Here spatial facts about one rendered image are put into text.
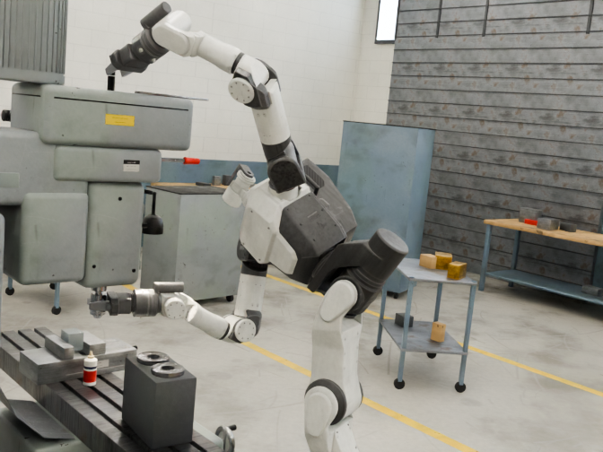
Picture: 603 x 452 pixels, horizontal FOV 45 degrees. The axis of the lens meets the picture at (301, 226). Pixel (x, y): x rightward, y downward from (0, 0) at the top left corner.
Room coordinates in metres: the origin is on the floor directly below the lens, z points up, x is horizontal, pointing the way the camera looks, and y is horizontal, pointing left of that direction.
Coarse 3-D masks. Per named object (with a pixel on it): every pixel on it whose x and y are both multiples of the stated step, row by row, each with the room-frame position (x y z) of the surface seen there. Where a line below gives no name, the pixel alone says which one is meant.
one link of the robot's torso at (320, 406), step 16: (304, 400) 2.14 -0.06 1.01; (320, 400) 2.10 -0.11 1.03; (304, 416) 2.14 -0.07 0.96; (320, 416) 2.10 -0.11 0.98; (352, 416) 2.25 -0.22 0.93; (304, 432) 2.14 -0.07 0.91; (320, 432) 2.10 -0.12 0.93; (336, 432) 2.14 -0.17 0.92; (352, 432) 2.21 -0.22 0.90; (320, 448) 2.13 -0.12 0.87; (336, 448) 2.12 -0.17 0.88; (352, 448) 2.17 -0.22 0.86
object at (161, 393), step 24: (144, 360) 1.96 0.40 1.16; (168, 360) 1.99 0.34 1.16; (144, 384) 1.89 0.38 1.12; (168, 384) 1.85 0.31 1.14; (192, 384) 1.89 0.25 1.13; (144, 408) 1.88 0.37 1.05; (168, 408) 1.85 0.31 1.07; (192, 408) 1.89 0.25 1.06; (144, 432) 1.87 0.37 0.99; (168, 432) 1.86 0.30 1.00; (192, 432) 1.90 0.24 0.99
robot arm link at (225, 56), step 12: (204, 48) 2.03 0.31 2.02; (216, 48) 2.03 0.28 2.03; (228, 48) 2.03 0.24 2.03; (216, 60) 2.03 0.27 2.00; (228, 60) 2.02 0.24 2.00; (240, 60) 2.03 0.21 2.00; (252, 60) 2.04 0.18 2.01; (228, 72) 2.05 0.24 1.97; (240, 72) 2.01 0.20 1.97; (252, 72) 2.02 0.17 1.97; (264, 72) 2.07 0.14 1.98; (264, 84) 2.08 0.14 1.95
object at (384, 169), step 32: (352, 128) 8.27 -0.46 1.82; (384, 128) 8.09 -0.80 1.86; (416, 128) 7.91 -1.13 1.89; (352, 160) 8.25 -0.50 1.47; (384, 160) 8.07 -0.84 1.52; (416, 160) 7.95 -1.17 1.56; (160, 192) 6.79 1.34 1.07; (192, 192) 6.75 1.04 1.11; (352, 192) 8.23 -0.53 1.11; (384, 192) 8.05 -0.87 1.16; (416, 192) 8.06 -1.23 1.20; (192, 224) 6.69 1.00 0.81; (224, 224) 6.97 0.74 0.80; (384, 224) 8.03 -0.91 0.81; (416, 224) 8.17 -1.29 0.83; (160, 256) 6.75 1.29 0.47; (192, 256) 6.71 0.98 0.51; (224, 256) 6.99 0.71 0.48; (416, 256) 8.28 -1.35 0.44; (192, 288) 6.73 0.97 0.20; (224, 288) 7.02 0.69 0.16
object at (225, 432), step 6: (222, 426) 2.57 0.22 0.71; (228, 426) 2.57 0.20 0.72; (234, 426) 2.58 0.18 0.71; (216, 432) 2.59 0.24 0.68; (222, 432) 2.58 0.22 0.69; (228, 432) 2.54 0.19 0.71; (222, 438) 2.58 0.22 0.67; (228, 438) 2.53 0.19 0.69; (228, 444) 2.54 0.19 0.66; (234, 444) 2.53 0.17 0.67; (228, 450) 2.53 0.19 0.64
